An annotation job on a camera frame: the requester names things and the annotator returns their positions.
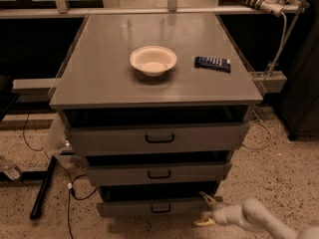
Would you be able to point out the dark cabinet right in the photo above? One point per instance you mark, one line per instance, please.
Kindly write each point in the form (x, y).
(299, 100)

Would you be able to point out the grey drawer cabinet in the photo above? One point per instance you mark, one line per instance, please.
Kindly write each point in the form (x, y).
(100, 87)

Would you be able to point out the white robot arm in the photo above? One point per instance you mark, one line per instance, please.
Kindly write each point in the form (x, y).
(252, 216)

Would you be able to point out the grey bottom drawer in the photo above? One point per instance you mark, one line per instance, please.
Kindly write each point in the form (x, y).
(156, 199)

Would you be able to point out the dark blue snack packet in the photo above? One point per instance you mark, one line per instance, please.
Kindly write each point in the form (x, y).
(217, 64)

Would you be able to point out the grey top drawer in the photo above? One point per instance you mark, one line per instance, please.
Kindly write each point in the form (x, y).
(91, 141)

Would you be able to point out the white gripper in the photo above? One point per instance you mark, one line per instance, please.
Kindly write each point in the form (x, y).
(219, 213)

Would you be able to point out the grey middle drawer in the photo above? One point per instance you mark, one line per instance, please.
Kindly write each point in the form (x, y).
(158, 173)

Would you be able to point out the grey drawer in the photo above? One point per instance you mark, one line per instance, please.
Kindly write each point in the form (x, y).
(158, 173)
(156, 199)
(91, 141)

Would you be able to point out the white power strip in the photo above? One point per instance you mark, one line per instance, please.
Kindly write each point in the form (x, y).
(268, 6)

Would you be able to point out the black floor bar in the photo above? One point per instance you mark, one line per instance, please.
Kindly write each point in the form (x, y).
(36, 210)

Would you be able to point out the clear plastic bottle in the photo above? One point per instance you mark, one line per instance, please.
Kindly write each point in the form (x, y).
(10, 168)

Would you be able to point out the white paper bowl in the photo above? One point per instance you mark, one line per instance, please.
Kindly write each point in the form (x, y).
(153, 61)

